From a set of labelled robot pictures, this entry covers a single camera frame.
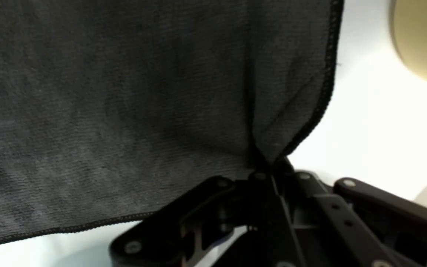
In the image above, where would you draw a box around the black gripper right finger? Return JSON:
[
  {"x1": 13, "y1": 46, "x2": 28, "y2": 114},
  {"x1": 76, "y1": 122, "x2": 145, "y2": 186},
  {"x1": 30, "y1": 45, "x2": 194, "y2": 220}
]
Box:
[{"x1": 271, "y1": 156, "x2": 427, "y2": 267}]

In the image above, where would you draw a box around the grey towel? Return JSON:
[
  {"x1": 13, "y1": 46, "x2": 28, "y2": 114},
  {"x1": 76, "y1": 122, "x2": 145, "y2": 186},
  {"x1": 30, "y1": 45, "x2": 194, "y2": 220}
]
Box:
[{"x1": 0, "y1": 0, "x2": 345, "y2": 249}]

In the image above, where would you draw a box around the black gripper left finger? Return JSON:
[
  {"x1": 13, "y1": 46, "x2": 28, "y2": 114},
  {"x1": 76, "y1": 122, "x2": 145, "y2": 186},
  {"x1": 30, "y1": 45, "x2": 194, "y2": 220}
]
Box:
[{"x1": 108, "y1": 169, "x2": 294, "y2": 267}]

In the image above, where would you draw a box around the beige water bottle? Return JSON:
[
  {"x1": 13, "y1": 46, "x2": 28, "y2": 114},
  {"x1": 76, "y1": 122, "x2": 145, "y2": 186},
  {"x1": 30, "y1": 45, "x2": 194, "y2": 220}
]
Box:
[{"x1": 390, "y1": 0, "x2": 427, "y2": 92}]

